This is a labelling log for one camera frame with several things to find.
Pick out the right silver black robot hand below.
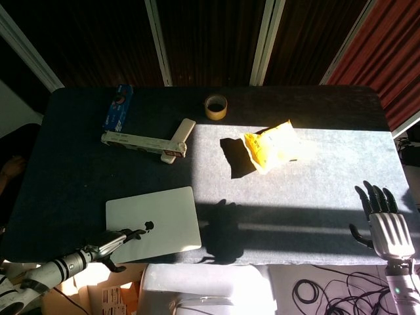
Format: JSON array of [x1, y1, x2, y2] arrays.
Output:
[[348, 180, 416, 262]]

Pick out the black cable tangle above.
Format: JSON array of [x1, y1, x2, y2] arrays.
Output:
[[291, 265, 400, 315]]

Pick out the dark table mat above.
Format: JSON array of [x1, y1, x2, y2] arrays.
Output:
[[0, 85, 420, 266]]

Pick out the long white carton box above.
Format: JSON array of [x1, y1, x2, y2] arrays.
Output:
[[100, 131, 188, 159]]

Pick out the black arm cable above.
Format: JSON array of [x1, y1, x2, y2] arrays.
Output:
[[54, 287, 89, 315]]

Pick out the red curtain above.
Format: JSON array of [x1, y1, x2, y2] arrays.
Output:
[[326, 0, 420, 132]]

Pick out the small white box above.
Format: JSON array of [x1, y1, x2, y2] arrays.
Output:
[[160, 117, 197, 165]]

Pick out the yellow snack bag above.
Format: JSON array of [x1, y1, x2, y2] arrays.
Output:
[[243, 119, 311, 175]]

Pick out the blue cookie box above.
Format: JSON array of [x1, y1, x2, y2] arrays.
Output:
[[102, 84, 135, 133]]

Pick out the cardboard box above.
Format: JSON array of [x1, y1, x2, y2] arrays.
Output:
[[39, 262, 142, 315]]

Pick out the silver laptop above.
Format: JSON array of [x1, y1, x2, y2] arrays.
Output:
[[105, 186, 202, 264]]

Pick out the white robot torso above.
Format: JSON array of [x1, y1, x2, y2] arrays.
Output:
[[137, 263, 278, 315]]

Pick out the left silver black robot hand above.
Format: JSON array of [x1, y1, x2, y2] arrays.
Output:
[[82, 228, 144, 273]]

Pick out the brown tape roll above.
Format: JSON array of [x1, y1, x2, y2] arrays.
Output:
[[204, 94, 228, 121]]

